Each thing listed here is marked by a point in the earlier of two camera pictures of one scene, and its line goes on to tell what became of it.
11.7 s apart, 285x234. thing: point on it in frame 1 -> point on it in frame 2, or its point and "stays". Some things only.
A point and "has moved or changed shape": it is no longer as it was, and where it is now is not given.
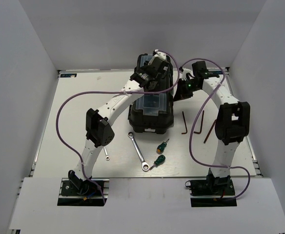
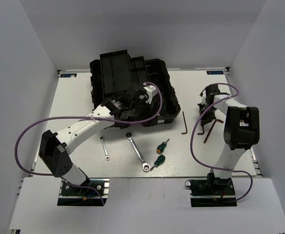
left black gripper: (146, 66) -> (147, 115)
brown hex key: (210, 131) stays
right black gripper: (180, 94) -> (206, 119)
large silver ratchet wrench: (145, 165) stays
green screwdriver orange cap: (160, 148) stays
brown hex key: (201, 124) has moved or changed shape
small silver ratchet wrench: (107, 157) stays
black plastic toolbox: (153, 112) has moved or changed shape
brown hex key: (186, 128) stays
